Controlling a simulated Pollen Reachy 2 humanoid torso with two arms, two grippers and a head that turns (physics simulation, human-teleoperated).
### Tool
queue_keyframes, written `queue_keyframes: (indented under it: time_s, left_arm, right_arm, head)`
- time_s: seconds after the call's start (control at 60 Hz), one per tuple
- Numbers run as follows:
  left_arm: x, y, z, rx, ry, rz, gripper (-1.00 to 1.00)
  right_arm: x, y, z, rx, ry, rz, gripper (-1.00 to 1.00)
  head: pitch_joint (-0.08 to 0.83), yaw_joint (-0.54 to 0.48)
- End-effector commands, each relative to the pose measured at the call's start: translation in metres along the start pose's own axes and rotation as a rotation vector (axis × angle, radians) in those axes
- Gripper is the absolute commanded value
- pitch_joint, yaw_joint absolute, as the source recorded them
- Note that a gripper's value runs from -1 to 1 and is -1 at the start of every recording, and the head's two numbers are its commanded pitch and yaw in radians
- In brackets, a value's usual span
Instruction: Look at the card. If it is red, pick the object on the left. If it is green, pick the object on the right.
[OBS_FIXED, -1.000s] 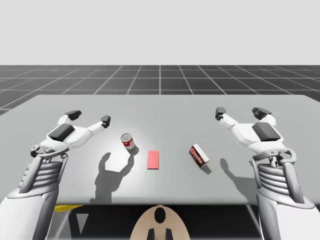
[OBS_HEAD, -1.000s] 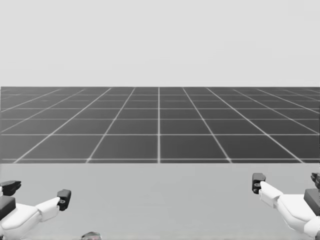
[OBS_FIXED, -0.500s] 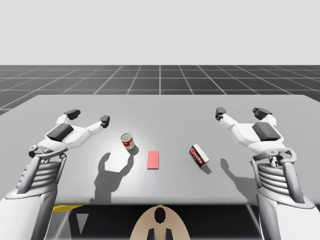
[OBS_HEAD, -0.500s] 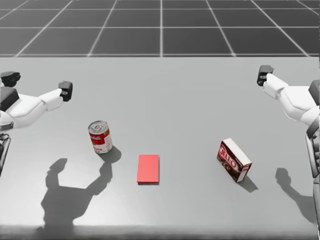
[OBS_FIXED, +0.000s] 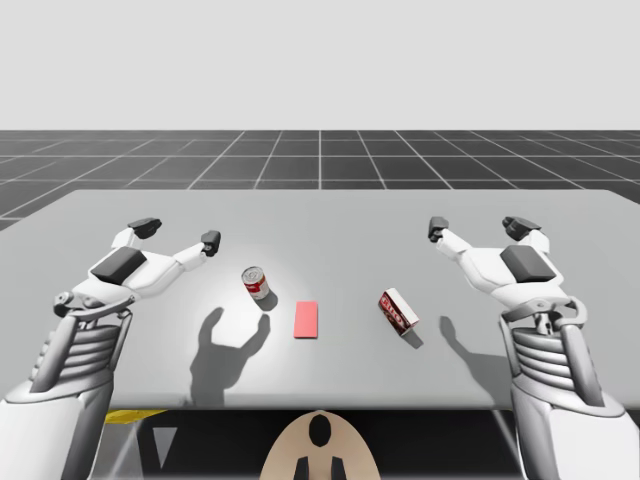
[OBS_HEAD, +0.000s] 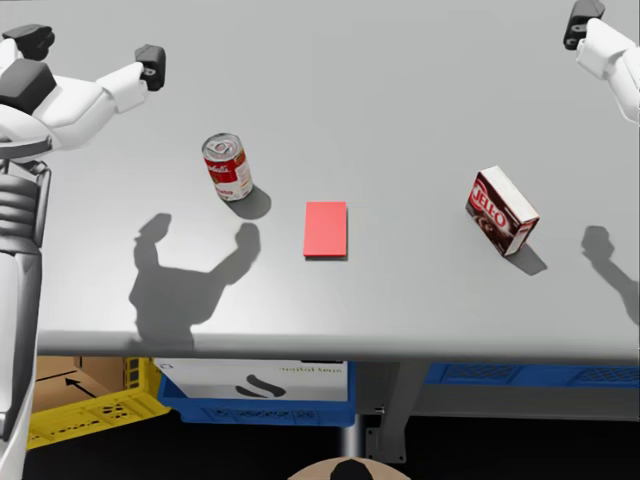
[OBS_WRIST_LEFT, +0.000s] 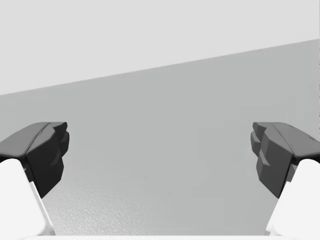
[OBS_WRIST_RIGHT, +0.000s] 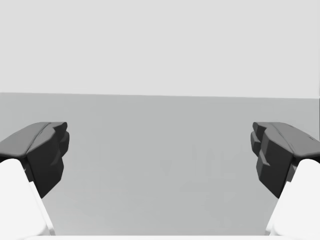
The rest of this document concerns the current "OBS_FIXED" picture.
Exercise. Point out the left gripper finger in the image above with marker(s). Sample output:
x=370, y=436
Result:
x=140, y=229
x=200, y=248

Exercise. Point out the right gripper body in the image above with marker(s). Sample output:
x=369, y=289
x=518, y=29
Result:
x=520, y=275

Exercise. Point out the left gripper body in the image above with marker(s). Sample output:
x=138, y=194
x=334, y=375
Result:
x=131, y=272

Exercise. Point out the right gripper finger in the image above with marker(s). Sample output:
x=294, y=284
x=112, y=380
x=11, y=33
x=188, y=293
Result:
x=447, y=238
x=527, y=231

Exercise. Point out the red and white can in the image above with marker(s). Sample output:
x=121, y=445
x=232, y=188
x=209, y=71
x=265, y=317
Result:
x=255, y=282

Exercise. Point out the red and white carton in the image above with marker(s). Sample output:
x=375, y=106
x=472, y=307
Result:
x=398, y=311

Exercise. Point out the pink pad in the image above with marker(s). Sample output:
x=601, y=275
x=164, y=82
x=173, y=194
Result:
x=306, y=320

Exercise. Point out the tan robot part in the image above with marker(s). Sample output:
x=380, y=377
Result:
x=319, y=446

